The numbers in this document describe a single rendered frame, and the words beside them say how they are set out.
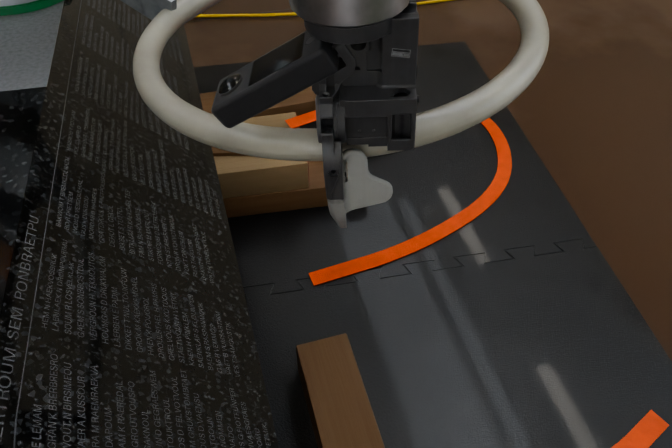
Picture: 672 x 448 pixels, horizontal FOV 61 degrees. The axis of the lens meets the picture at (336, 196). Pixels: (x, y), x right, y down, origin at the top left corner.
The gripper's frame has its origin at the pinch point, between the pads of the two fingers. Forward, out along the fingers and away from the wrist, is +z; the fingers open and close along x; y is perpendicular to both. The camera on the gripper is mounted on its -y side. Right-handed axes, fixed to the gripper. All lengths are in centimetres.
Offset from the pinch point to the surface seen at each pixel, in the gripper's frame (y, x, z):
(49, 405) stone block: -25.6, -18.0, 7.8
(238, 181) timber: -33, 77, 68
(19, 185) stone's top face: -36.5, 5.7, 2.8
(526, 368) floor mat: 41, 29, 88
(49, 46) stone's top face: -44, 35, 2
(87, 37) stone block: -43, 44, 5
